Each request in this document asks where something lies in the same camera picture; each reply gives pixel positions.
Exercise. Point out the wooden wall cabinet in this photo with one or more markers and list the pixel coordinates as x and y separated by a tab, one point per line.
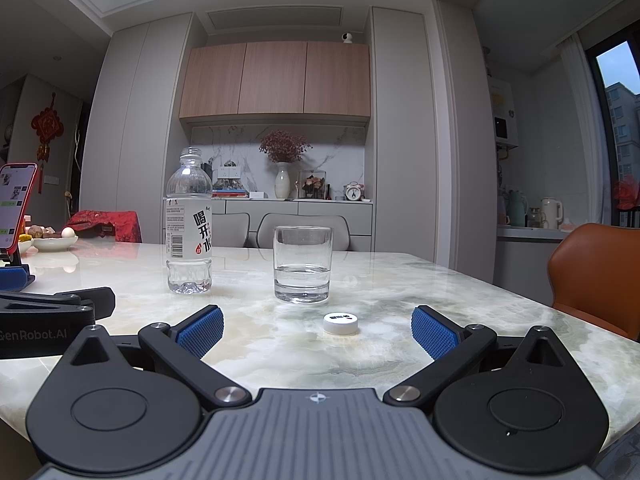
275	80

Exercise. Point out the white water heater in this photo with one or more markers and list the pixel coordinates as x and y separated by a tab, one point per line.
502	110

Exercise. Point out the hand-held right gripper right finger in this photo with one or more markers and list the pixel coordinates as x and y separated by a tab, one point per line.
432	332

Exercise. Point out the white curtain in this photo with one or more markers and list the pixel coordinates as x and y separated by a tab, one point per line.
582	135

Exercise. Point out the white egg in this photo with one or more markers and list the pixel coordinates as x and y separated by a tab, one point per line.
68	233

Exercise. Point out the stack of books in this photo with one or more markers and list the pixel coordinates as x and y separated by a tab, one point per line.
230	193

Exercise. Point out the grey dining chair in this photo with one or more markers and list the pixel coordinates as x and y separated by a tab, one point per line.
232	230
305	222

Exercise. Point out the white bottle cap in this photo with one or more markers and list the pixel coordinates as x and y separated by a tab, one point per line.
340	325

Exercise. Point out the white vase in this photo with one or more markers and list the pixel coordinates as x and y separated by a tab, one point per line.
282	182

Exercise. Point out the orange leather chair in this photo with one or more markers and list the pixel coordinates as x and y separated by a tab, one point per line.
595	270

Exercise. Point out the clear drinking glass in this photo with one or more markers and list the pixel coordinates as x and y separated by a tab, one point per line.
302	285

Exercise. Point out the red smartphone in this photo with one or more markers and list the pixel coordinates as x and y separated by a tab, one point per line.
15	205

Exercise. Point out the white alarm clock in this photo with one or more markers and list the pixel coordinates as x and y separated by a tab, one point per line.
353	193

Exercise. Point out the black phone stand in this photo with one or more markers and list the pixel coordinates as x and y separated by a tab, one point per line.
12	258

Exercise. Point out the white security camera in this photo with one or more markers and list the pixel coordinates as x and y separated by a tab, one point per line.
347	37

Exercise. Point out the red knot wall ornament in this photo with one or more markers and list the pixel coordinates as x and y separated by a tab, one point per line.
47	125

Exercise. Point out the glass flower display box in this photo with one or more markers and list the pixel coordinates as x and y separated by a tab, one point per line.
311	185

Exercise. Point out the green thermos jug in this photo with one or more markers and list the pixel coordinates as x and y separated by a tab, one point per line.
518	209

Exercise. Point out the red cloth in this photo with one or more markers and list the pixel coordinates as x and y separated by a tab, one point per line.
100	225

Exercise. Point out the white kettle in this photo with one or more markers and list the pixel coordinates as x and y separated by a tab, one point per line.
551	214

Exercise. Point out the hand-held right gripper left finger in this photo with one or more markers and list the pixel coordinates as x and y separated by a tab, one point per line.
202	332

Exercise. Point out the grey sideboard cabinet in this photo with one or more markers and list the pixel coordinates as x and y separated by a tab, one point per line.
360	220

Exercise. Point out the white plate with food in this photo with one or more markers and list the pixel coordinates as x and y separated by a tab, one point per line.
52	244

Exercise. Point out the clear plastic water bottle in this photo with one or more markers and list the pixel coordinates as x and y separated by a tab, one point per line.
187	230

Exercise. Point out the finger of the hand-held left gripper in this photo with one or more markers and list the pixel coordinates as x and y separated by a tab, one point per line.
12	279
100	300

